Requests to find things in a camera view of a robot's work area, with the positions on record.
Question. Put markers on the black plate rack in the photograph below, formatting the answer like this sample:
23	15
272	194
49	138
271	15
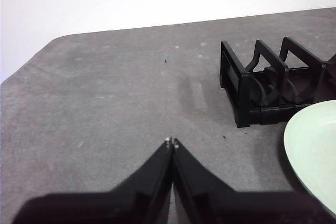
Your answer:
242	98

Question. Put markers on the pale green plate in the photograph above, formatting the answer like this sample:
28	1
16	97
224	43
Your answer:
315	142

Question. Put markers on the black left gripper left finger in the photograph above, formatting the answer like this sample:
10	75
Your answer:
126	203

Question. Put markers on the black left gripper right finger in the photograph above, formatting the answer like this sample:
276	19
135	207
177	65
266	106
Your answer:
223	205

